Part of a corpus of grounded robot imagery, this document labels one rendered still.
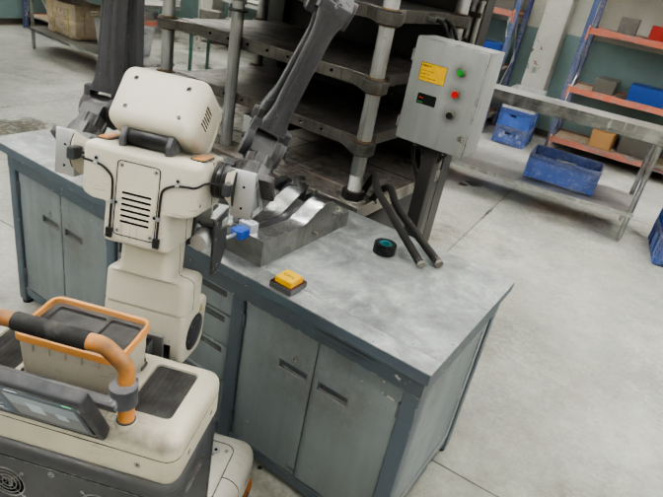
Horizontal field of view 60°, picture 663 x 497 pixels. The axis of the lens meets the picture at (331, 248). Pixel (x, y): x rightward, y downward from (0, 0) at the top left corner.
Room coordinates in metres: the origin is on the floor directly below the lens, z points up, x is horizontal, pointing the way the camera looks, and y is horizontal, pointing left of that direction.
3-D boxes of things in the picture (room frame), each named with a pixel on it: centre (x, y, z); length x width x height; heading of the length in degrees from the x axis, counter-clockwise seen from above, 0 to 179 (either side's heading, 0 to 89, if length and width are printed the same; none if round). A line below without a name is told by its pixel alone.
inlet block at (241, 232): (1.54, 0.29, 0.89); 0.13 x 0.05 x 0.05; 151
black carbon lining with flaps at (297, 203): (1.79, 0.21, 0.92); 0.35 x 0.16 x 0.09; 151
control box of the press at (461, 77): (2.31, -0.33, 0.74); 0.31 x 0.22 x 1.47; 61
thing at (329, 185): (2.86, 0.29, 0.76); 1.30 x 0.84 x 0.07; 61
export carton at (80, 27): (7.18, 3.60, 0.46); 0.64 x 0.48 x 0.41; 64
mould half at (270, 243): (1.80, 0.20, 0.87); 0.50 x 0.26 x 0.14; 151
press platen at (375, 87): (2.86, 0.27, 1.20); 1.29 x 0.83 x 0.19; 61
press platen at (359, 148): (2.86, 0.27, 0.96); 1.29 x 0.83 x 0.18; 61
